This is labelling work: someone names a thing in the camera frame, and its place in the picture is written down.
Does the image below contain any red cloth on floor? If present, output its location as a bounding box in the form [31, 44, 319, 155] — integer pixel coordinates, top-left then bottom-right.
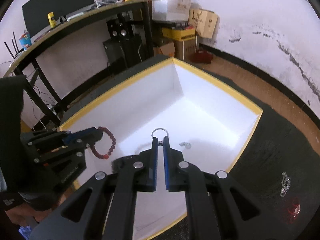
[190, 50, 213, 64]

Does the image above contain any colourful paper cup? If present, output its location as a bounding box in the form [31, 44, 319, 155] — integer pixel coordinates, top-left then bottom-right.
[19, 31, 32, 50]

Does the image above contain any brown paper gift bag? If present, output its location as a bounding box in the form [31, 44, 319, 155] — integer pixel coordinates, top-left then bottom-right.
[189, 9, 219, 39]

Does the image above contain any black wifi router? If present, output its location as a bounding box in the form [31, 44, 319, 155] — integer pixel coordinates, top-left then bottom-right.
[4, 31, 24, 59]

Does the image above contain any silver ring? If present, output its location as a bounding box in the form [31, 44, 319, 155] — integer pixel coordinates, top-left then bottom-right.
[151, 127, 169, 140]

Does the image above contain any black computer monitor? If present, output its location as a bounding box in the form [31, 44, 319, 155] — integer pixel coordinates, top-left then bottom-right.
[22, 0, 93, 37]

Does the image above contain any black patterned tablecloth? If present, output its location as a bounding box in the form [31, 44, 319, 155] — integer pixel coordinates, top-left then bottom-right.
[61, 56, 319, 239]

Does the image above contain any white gift bag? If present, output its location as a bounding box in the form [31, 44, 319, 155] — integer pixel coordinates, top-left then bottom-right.
[152, 0, 191, 22]

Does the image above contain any yellow storage box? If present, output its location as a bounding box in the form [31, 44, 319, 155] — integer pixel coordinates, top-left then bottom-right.
[162, 27, 196, 41]

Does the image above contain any person's left hand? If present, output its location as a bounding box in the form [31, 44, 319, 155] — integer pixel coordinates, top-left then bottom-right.
[5, 194, 67, 227]

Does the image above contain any black speaker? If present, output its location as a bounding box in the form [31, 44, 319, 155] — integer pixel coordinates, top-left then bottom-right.
[106, 18, 133, 42]

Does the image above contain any yellow white cardboard box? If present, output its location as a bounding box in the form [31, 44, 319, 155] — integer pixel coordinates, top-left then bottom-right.
[59, 56, 264, 240]

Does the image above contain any dark red bead bracelet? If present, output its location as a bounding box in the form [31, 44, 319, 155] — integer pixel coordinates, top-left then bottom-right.
[89, 126, 117, 160]

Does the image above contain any black wooden desk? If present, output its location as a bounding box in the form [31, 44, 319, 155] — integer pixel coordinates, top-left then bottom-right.
[4, 0, 157, 113]

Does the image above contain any yellow bottle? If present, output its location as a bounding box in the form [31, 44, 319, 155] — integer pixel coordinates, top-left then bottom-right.
[47, 12, 57, 29]

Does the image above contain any brown cardboard box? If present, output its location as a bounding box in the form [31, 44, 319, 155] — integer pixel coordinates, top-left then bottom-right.
[174, 36, 199, 61]

